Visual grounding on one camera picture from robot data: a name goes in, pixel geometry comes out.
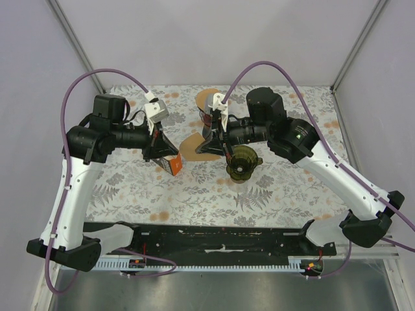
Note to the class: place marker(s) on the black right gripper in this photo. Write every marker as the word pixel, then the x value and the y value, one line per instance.
pixel 221 144

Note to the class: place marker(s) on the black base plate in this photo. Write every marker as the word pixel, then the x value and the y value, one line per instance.
pixel 197 245

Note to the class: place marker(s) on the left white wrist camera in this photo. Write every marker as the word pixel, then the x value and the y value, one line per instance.
pixel 155 110

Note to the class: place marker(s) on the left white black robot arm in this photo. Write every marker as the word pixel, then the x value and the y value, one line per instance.
pixel 90 143

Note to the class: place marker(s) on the orange coffee filter box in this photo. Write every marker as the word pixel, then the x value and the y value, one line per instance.
pixel 171 164

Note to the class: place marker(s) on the aluminium frame post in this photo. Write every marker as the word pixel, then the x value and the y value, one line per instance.
pixel 358 44
pixel 70 34

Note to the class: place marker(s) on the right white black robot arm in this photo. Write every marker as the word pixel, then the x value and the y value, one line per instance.
pixel 370 209

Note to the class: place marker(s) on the green glass dripper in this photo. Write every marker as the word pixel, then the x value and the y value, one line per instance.
pixel 241 163

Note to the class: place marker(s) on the light blue cable duct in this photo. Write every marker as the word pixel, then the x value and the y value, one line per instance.
pixel 132 264

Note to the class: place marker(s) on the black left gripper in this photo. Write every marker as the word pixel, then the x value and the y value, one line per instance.
pixel 160 146

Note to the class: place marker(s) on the left aluminium frame post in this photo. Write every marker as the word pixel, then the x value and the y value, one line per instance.
pixel 70 34

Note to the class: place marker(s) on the brown paper coffee filter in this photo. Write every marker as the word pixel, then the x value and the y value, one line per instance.
pixel 202 96

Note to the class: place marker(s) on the floral patterned table mat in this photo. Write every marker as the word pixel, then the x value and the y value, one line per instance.
pixel 278 195

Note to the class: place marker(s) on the right aluminium frame post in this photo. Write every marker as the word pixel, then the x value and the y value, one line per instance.
pixel 358 44

